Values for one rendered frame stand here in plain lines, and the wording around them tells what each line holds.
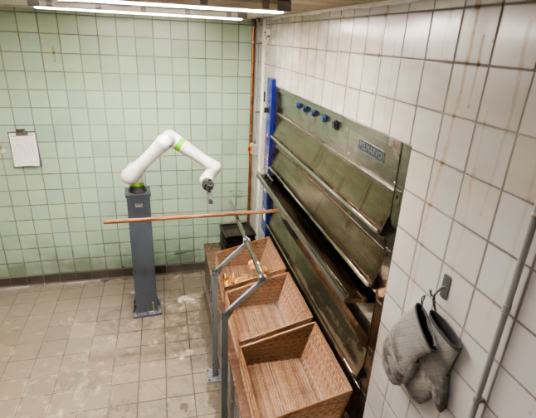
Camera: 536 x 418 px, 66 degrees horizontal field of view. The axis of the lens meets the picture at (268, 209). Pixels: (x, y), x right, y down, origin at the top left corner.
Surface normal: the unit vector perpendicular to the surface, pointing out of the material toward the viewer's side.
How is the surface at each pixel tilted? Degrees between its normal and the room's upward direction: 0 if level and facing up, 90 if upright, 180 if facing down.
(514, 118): 90
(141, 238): 90
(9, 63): 90
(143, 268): 90
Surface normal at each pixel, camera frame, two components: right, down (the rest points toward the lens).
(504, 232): -0.97, 0.05
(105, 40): 0.24, 0.38
